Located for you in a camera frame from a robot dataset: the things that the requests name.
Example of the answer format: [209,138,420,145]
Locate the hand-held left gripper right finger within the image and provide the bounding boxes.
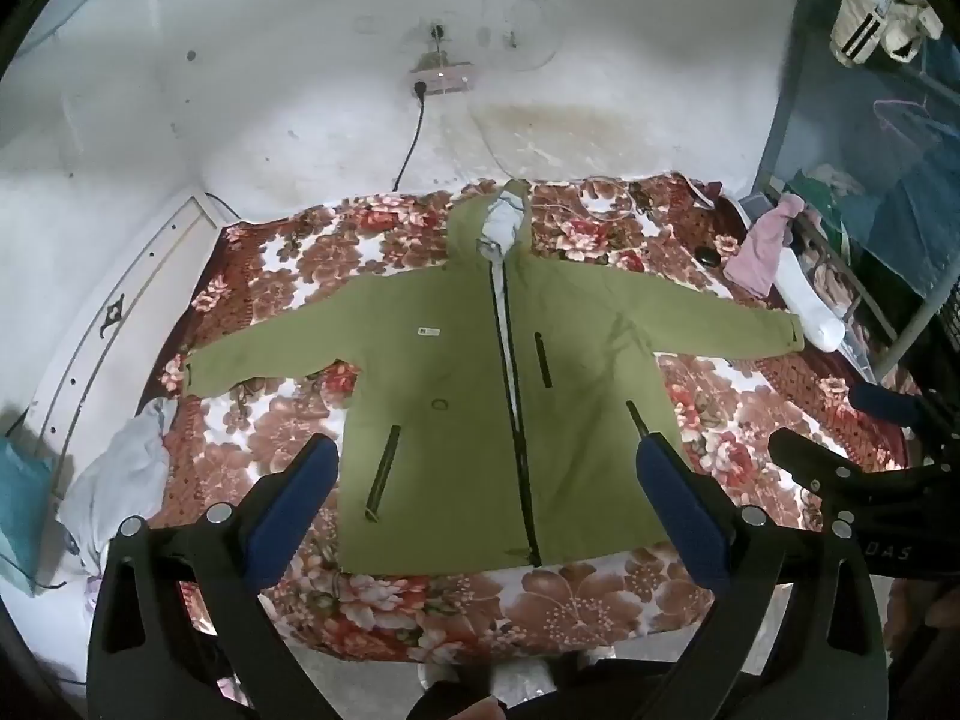
[634,431,890,720]

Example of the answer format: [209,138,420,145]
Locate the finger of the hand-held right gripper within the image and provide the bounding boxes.
[768,427,871,500]
[849,381,925,430]

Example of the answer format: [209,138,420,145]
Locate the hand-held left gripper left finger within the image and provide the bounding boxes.
[86,433,346,720]

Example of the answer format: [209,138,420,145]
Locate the green hooded jacket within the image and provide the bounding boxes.
[184,178,807,577]

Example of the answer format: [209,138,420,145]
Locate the white sock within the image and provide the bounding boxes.
[776,247,847,353]

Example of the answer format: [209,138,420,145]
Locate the floral brown blanket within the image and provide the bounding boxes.
[131,172,912,665]

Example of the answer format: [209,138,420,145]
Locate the light grey cloth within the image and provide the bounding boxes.
[56,396,179,575]

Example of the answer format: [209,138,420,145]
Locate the pink cloth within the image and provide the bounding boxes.
[721,193,803,299]

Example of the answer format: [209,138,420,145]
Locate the teal hanging garment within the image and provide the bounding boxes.
[874,37,960,301]

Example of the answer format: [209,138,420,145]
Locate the white bed headboard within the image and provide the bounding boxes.
[22,191,241,496]

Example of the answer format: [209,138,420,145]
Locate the teal pillow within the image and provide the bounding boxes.
[0,435,57,597]

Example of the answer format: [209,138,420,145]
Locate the white striped jacket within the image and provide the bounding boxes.
[829,0,944,67]

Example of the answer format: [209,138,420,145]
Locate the thin white cable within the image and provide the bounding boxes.
[551,176,653,222]

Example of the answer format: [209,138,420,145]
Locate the black power cable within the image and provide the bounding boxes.
[391,86,428,192]

